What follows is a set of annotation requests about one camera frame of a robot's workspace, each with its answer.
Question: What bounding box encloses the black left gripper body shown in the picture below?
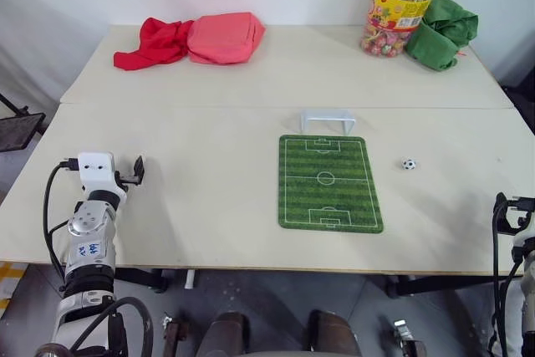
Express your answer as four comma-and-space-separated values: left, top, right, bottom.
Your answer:
114, 169, 138, 190

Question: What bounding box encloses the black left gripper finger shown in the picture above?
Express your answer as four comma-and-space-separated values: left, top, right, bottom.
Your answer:
132, 155, 146, 186

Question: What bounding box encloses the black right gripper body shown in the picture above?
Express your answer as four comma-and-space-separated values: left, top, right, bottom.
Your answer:
504, 195, 535, 234

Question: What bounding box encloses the green soccer field mat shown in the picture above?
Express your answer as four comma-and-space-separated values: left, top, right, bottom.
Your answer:
274, 134, 385, 234

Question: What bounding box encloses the black metal stand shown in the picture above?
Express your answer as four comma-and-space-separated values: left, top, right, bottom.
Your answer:
0, 92, 47, 153

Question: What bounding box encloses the red cloth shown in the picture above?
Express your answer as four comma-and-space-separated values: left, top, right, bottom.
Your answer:
113, 17, 194, 72

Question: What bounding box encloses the pink fabric bag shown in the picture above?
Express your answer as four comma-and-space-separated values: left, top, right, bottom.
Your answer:
186, 12, 267, 66

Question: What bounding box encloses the dark rounded brown shape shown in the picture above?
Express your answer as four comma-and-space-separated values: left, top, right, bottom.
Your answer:
307, 309, 363, 357
196, 310, 248, 357

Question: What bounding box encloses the green cloth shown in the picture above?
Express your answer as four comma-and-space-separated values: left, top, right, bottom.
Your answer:
404, 0, 480, 73

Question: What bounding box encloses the white miniature goal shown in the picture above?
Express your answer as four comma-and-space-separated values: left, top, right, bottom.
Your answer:
299, 109, 357, 135

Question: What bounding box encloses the yellow lidded candy jar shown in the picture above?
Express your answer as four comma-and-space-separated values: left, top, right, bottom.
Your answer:
359, 0, 444, 59

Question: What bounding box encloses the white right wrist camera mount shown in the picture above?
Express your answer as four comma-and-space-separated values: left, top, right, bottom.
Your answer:
512, 222, 535, 250

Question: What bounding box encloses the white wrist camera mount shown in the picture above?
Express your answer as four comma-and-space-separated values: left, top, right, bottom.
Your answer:
512, 222, 535, 250
77, 151, 128, 207

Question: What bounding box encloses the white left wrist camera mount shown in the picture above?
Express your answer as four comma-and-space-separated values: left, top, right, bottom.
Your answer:
77, 151, 128, 207

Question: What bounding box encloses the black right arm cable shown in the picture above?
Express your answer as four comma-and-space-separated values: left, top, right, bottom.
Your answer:
487, 191, 523, 357

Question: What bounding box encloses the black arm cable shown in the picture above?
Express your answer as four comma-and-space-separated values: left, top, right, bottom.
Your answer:
43, 157, 80, 291
487, 191, 523, 357

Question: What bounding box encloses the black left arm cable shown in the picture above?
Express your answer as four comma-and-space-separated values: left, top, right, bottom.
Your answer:
43, 157, 80, 291

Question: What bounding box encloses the black table frame bar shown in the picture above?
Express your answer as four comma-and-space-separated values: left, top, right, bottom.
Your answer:
385, 274, 497, 299
113, 267, 170, 294

